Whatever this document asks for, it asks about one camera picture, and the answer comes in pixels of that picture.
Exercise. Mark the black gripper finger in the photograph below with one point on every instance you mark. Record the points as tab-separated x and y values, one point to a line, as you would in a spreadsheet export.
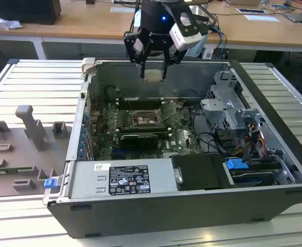
130	46
175	57

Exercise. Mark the silver-topped CPU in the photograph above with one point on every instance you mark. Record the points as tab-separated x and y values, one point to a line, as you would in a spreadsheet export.
153	75

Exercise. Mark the CPU socket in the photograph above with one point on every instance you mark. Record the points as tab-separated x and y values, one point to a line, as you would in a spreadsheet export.
144	119

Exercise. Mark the empty black RAM slot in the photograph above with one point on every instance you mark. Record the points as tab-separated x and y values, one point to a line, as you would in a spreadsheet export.
143	126

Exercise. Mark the blue slot clip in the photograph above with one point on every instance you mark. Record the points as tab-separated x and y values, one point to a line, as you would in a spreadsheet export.
85	119
81	147
80	155
84	133

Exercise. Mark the white power adapter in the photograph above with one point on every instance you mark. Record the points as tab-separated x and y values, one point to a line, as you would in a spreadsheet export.
208	54

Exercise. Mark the pale blue teach pendant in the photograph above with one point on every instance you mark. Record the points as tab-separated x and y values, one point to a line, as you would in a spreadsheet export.
204	41

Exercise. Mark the small brown heat sink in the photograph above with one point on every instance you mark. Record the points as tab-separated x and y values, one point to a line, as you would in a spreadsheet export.
180	103

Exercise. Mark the wooden desk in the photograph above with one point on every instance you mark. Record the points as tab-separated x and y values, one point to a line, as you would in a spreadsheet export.
89	23

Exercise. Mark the black round case speaker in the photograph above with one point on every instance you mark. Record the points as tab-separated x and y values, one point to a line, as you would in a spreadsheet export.
110	91

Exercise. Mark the silver drive cage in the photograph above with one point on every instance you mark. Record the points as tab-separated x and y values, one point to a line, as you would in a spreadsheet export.
217	113

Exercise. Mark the green motherboard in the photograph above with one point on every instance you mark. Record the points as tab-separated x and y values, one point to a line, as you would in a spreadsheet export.
184	136

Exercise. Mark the cardboard box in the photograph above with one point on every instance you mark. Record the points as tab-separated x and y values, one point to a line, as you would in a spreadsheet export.
244	2

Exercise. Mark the blue-edged flat tablet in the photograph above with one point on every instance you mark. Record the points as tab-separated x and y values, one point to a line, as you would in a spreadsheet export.
252	10

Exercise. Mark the low-profile graphics card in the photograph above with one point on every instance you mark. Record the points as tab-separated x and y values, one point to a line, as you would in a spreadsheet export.
138	141

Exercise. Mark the white paper sheet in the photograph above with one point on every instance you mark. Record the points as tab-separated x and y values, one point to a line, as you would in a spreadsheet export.
261	18

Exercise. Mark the blue board connector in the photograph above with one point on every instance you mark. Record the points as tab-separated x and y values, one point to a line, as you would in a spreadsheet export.
121	152

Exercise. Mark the black box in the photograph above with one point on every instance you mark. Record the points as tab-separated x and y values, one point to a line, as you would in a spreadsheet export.
19	11

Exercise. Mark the black air shroud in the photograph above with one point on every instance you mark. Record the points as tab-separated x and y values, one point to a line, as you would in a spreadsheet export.
199	172

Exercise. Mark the silver metal latch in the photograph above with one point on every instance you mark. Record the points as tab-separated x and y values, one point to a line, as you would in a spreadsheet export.
178	175

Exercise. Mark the hard disk blue carrier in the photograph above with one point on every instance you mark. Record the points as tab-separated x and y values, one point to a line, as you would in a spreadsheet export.
234	163

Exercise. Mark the crumpled white paper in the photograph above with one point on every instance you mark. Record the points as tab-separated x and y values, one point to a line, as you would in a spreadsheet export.
8	23

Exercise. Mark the grey laptop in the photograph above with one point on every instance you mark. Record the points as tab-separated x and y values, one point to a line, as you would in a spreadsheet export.
300	16

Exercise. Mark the silver power supply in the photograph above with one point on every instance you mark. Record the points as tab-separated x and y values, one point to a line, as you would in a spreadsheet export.
89	180

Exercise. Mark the black open PC case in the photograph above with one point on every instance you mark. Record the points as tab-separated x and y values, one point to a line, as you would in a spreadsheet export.
166	216

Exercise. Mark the blue plastic clip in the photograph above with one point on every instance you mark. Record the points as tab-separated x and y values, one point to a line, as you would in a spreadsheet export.
50	183

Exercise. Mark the grey-brown parts rack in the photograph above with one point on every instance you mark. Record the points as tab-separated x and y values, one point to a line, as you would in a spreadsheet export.
11	157

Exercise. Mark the green RAM stick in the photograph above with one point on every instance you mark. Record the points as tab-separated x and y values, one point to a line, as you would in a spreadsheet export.
11	169

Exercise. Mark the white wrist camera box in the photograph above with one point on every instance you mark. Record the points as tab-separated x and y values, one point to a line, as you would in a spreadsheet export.
188	34

